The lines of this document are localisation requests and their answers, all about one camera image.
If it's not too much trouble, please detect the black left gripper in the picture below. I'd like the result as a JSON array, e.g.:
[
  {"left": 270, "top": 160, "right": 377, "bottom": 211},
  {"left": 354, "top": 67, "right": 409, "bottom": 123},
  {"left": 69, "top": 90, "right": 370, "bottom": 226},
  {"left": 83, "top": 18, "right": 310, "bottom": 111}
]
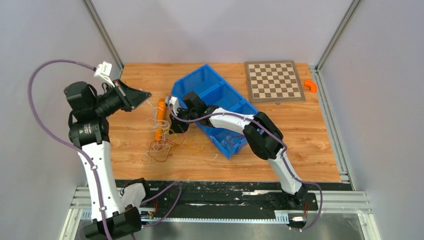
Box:
[{"left": 92, "top": 78, "right": 151, "bottom": 117}]

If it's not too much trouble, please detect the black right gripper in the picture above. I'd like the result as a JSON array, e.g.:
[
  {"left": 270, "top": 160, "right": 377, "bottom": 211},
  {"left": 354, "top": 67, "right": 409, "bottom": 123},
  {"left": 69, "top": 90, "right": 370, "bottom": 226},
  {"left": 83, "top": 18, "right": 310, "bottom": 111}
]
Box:
[{"left": 170, "top": 106, "right": 198, "bottom": 134}]

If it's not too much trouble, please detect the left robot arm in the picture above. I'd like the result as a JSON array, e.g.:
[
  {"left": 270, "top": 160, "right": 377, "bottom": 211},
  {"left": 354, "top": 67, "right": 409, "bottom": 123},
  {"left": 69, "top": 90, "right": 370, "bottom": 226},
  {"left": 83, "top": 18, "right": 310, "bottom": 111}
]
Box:
[{"left": 64, "top": 79, "right": 153, "bottom": 240}]

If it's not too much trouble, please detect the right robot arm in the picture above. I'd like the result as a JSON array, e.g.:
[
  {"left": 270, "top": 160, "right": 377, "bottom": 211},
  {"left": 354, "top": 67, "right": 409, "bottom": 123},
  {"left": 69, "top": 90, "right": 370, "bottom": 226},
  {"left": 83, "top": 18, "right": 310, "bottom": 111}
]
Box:
[{"left": 165, "top": 91, "right": 308, "bottom": 209}]

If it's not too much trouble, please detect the orange cylindrical toy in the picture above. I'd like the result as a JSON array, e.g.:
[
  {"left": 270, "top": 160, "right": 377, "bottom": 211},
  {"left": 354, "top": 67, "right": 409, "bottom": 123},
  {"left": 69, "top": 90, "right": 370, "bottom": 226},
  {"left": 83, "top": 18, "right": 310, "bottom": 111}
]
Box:
[{"left": 154, "top": 98, "right": 168, "bottom": 141}]

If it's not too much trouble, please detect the blue plastic compartment bin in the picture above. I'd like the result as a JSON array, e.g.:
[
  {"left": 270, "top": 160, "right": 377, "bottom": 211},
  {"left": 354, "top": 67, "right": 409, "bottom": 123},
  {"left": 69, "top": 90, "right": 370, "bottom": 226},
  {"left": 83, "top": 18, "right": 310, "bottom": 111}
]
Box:
[{"left": 171, "top": 64, "right": 258, "bottom": 159}]

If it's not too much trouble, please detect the wooden chessboard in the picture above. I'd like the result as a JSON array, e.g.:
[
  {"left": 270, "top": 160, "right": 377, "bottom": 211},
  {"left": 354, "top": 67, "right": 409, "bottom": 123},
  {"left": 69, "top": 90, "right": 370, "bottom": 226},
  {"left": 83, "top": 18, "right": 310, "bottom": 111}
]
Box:
[{"left": 244, "top": 60, "right": 306, "bottom": 103}]

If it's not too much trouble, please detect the orange curved piece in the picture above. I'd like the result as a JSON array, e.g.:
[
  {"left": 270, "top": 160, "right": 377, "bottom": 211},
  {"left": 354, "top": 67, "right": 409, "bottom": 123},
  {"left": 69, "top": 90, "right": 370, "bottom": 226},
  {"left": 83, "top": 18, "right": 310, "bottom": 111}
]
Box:
[{"left": 304, "top": 79, "right": 318, "bottom": 93}]

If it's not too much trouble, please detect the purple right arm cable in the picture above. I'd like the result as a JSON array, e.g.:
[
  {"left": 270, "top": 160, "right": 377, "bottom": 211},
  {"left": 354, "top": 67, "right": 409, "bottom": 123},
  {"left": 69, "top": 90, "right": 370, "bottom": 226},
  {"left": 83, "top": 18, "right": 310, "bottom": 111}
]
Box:
[{"left": 165, "top": 96, "right": 324, "bottom": 232}]

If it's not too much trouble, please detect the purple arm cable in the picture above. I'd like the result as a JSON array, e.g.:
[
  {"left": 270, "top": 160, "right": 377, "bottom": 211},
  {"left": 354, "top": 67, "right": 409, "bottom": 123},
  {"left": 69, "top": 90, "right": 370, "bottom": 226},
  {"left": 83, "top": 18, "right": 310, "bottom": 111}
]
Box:
[
  {"left": 165, "top": 96, "right": 324, "bottom": 232},
  {"left": 27, "top": 59, "right": 184, "bottom": 240}
]

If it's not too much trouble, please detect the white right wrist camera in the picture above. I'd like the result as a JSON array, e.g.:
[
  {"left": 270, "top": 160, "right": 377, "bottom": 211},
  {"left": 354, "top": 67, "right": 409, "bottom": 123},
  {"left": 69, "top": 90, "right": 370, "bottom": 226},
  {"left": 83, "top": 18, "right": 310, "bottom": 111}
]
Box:
[{"left": 165, "top": 95, "right": 180, "bottom": 116}]

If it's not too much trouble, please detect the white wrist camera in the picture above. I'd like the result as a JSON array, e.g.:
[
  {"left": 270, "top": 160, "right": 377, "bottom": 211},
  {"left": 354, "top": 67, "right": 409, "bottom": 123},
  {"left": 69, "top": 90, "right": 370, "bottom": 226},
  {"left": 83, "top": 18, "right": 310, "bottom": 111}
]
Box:
[
  {"left": 94, "top": 61, "right": 115, "bottom": 88},
  {"left": 165, "top": 95, "right": 180, "bottom": 116}
]

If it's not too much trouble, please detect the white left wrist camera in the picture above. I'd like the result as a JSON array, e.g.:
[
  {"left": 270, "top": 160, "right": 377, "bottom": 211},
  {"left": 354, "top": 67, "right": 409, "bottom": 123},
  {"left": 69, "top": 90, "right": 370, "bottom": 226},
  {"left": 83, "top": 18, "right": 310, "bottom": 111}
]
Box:
[{"left": 94, "top": 61, "right": 115, "bottom": 88}]

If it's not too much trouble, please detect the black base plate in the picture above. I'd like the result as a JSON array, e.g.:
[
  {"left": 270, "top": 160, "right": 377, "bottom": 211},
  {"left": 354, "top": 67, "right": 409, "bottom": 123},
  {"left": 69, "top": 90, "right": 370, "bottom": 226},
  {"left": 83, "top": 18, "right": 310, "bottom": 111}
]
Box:
[{"left": 112, "top": 179, "right": 354, "bottom": 221}]

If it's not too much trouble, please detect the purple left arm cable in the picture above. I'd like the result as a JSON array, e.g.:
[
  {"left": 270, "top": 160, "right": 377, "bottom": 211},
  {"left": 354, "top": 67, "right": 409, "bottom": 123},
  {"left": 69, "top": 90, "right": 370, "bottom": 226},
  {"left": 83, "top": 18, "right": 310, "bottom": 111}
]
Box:
[{"left": 27, "top": 59, "right": 184, "bottom": 240}]

